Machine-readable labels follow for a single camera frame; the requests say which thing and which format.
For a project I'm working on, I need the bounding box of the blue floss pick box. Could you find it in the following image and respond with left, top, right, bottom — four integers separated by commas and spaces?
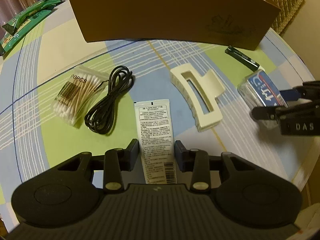
238, 68, 288, 110

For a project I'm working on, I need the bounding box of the black cable bundle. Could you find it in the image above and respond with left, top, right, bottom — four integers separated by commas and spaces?
84, 65, 134, 135

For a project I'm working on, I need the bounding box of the white cream tube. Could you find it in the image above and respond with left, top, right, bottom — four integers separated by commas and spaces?
134, 99, 177, 184

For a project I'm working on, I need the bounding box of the dark green sachet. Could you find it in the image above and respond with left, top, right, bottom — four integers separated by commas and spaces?
225, 46, 260, 72

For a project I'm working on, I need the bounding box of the white hair claw clip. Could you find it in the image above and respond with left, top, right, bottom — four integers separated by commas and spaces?
170, 63, 225, 132

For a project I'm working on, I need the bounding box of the cotton swab bag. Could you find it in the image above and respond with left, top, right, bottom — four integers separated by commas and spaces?
52, 65, 110, 126

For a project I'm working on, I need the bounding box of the brown cardboard box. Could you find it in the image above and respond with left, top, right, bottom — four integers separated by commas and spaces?
69, 0, 280, 50

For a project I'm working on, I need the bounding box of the green wet wipes pack lower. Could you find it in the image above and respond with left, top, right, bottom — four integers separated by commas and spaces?
1, 10, 52, 56

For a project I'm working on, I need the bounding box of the green wet wipes pack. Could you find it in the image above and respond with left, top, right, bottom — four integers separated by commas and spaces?
2, 0, 65, 35
1, 10, 52, 56

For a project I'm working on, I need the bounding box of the green wet wipes pack upper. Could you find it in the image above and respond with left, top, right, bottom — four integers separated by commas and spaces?
2, 0, 65, 35

